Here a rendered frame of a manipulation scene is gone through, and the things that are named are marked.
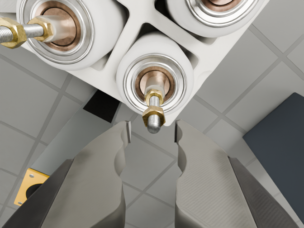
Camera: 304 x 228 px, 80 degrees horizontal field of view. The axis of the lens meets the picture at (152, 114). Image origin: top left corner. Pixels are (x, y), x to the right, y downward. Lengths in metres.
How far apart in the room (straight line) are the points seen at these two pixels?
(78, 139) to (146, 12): 0.20
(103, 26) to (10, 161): 0.66
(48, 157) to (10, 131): 0.46
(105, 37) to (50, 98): 0.38
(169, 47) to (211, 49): 0.09
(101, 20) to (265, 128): 0.49
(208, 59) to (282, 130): 0.32
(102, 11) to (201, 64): 0.15
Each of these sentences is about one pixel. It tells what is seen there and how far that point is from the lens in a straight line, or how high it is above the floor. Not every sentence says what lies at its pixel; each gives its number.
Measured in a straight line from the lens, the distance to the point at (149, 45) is 0.21.
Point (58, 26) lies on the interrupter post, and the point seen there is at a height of 0.27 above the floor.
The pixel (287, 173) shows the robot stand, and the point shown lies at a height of 0.17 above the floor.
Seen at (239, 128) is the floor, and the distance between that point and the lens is 0.60.
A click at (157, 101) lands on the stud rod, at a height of 0.31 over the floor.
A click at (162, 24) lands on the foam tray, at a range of 0.28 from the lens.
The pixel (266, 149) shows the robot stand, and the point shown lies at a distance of 0.55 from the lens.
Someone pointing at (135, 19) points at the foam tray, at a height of 0.18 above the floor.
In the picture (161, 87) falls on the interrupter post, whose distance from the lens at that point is 0.19.
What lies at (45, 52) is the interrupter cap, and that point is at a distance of 0.24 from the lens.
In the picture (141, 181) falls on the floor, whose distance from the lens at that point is 0.70.
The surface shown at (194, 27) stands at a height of 0.25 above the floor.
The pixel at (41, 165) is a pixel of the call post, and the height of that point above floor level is 0.30.
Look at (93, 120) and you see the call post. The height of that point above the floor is 0.18.
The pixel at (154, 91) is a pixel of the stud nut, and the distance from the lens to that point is 0.18.
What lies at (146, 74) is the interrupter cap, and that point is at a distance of 0.22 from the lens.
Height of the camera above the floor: 0.46
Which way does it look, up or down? 62 degrees down
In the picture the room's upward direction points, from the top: 177 degrees counter-clockwise
